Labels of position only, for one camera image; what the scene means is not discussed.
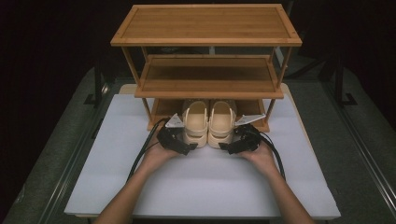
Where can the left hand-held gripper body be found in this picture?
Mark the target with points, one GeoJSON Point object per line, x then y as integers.
{"type": "Point", "coordinates": [166, 137]}

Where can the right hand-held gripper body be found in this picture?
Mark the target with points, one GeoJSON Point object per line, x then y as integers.
{"type": "Point", "coordinates": [250, 138]}

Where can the beige clog shoe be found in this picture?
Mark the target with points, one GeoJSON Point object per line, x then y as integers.
{"type": "Point", "coordinates": [221, 126]}
{"type": "Point", "coordinates": [195, 126]}

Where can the wooden shoe rack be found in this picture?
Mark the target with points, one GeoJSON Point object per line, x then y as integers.
{"type": "Point", "coordinates": [205, 28]}

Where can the person's left hand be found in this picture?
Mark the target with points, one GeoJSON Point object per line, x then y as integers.
{"type": "Point", "coordinates": [157, 157]}

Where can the person's right hand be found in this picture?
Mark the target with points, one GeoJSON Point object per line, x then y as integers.
{"type": "Point", "coordinates": [260, 158]}

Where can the dark metal stand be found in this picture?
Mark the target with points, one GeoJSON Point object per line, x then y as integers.
{"type": "Point", "coordinates": [98, 84]}
{"type": "Point", "coordinates": [342, 87]}

